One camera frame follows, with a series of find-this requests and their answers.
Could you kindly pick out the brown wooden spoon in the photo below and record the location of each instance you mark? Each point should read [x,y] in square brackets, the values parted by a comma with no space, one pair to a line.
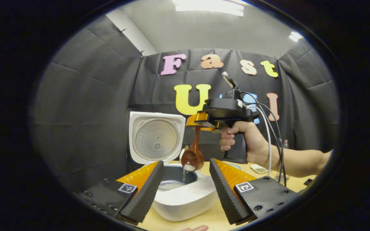
[192,157]

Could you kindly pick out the clear plastic bottle red label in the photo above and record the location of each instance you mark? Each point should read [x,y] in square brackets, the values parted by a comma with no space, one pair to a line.
[285,144]

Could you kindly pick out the small black object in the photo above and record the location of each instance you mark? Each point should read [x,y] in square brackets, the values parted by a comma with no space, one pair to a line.
[307,182]

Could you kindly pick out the white divided bean dish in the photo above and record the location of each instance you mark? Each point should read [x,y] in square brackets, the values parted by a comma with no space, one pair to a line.
[259,168]

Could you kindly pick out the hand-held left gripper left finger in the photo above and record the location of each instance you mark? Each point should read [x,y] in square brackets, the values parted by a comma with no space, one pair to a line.
[146,195]

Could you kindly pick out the long ceiling light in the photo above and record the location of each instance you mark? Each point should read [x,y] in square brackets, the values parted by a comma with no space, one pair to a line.
[207,6]

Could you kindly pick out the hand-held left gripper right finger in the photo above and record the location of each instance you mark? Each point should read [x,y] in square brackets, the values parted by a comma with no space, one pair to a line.
[225,192]

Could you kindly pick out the small ceiling light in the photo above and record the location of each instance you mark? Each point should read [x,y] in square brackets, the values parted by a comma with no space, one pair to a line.
[295,36]

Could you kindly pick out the white rice cooker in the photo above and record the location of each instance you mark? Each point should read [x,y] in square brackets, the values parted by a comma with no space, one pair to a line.
[156,141]

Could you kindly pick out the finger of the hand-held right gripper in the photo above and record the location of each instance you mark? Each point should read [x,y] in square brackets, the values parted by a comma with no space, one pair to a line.
[212,127]
[193,120]

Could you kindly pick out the black backdrop cloth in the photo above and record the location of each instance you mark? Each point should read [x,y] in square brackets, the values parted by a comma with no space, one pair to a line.
[85,112]

